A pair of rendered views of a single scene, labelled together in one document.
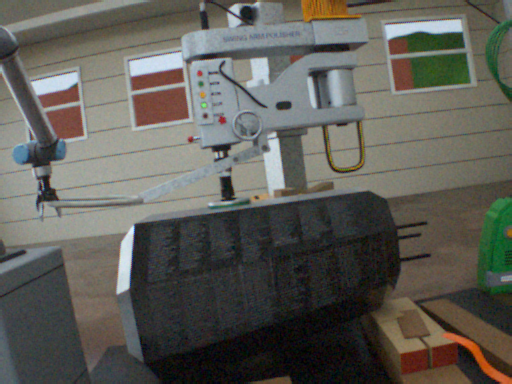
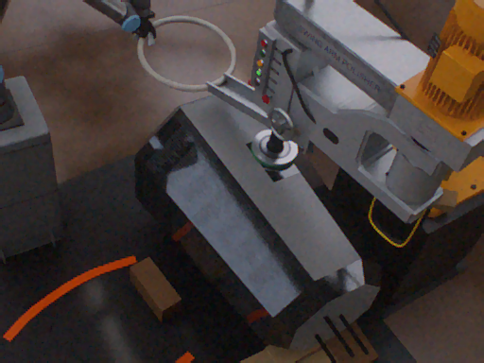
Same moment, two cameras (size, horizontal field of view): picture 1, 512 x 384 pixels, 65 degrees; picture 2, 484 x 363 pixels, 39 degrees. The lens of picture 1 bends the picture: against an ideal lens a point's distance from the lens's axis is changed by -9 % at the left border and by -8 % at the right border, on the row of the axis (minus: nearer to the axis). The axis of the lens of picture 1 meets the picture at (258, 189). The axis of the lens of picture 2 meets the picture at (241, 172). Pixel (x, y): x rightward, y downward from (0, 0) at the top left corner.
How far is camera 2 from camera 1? 269 cm
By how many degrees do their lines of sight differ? 63
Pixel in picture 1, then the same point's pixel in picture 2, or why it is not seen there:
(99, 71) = not seen: outside the picture
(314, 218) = (256, 247)
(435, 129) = not seen: outside the picture
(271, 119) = (314, 135)
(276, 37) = (352, 72)
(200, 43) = (279, 12)
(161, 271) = (156, 165)
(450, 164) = not seen: outside the picture
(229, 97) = (285, 84)
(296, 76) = (355, 124)
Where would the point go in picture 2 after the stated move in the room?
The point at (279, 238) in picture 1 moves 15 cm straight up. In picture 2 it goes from (223, 231) to (227, 211)
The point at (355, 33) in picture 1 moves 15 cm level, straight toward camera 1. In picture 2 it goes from (444, 149) to (403, 155)
